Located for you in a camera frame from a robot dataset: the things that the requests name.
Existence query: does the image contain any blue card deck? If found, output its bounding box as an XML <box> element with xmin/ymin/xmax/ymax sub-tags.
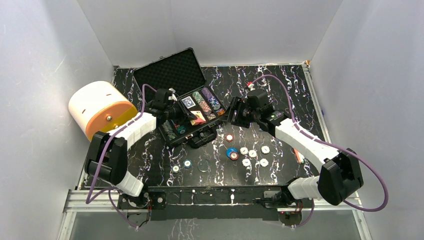
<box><xmin>181</xmin><ymin>96</ymin><xmax>196</xmax><ymax>109</ymax></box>

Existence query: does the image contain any orange pen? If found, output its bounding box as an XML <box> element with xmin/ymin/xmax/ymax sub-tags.
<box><xmin>293</xmin><ymin>149</ymin><xmax>305</xmax><ymax>164</ymax></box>

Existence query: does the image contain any teal white poker chip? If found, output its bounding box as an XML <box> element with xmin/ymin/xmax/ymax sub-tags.
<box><xmin>171</xmin><ymin>165</ymin><xmax>181</xmax><ymax>174</ymax></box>

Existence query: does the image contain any purple cable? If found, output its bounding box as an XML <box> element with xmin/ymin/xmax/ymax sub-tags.
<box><xmin>248</xmin><ymin>74</ymin><xmax>389</xmax><ymax>229</ymax></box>
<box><xmin>85</xmin><ymin>83</ymin><xmax>158</xmax><ymax>229</ymax></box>

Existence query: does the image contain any blue small blind button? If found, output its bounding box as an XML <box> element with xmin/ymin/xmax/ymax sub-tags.
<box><xmin>226</xmin><ymin>147</ymin><xmax>238</xmax><ymax>158</ymax></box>

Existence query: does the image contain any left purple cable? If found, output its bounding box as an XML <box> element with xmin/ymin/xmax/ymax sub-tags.
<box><xmin>85</xmin><ymin>83</ymin><xmax>158</xmax><ymax>229</ymax></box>

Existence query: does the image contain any white and orange cylinder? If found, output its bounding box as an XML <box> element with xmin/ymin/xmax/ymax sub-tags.
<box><xmin>68</xmin><ymin>81</ymin><xmax>138</xmax><ymax>141</ymax></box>

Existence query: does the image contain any red yellow chip stack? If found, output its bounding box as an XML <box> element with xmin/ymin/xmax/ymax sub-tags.
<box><xmin>216</xmin><ymin>108</ymin><xmax>226</xmax><ymax>116</ymax></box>

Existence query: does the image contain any red poker chip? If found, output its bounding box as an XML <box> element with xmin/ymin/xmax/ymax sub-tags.
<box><xmin>229</xmin><ymin>151</ymin><xmax>239</xmax><ymax>161</ymax></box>
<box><xmin>225</xmin><ymin>133</ymin><xmax>234</xmax><ymax>142</ymax></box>

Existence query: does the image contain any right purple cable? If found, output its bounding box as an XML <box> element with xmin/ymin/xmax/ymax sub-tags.
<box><xmin>248</xmin><ymin>74</ymin><xmax>389</xmax><ymax>229</ymax></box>

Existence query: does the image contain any green white chip stack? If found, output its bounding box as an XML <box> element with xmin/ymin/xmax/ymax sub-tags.
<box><xmin>192</xmin><ymin>91</ymin><xmax>212</xmax><ymax>115</ymax></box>

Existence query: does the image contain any red card deck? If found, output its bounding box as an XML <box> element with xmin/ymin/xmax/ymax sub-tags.
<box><xmin>190</xmin><ymin>110</ymin><xmax>207</xmax><ymax>126</ymax></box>

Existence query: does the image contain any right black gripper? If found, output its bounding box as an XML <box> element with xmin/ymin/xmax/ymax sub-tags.
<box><xmin>219</xmin><ymin>96</ymin><xmax>260</xmax><ymax>129</ymax></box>

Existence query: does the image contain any purple chip stack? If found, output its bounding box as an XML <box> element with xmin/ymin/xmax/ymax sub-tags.
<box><xmin>201</xmin><ymin>87</ymin><xmax>221</xmax><ymax>111</ymax></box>

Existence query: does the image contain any black poker set case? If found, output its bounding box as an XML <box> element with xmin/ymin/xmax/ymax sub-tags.
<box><xmin>133</xmin><ymin>48</ymin><xmax>226</xmax><ymax>149</ymax></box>

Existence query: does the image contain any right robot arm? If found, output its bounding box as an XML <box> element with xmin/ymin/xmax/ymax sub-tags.
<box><xmin>225</xmin><ymin>89</ymin><xmax>364</xmax><ymax>207</ymax></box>

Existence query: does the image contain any clear round disc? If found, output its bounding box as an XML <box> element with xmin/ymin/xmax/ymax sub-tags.
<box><xmin>197</xmin><ymin>159</ymin><xmax>210</xmax><ymax>173</ymax></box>

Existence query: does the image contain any green blue chip stack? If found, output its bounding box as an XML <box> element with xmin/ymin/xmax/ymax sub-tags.
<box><xmin>161</xmin><ymin>120</ymin><xmax>177</xmax><ymax>141</ymax></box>

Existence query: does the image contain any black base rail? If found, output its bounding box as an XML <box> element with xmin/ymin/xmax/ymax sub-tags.
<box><xmin>66</xmin><ymin>185</ymin><xmax>362</xmax><ymax>221</ymax></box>

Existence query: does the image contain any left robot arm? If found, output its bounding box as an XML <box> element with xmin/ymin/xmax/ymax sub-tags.
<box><xmin>84</xmin><ymin>88</ymin><xmax>204</xmax><ymax>208</ymax></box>

